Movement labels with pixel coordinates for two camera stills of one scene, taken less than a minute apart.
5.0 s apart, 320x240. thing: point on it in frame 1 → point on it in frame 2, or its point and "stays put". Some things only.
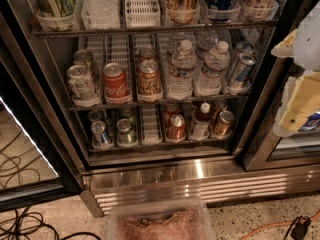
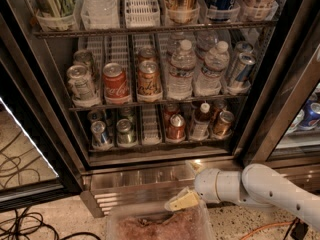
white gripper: (309, 47) → (205, 185)
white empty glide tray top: (142, 6) stays put
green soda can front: (126, 135) stays put
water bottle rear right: (205, 40) stays put
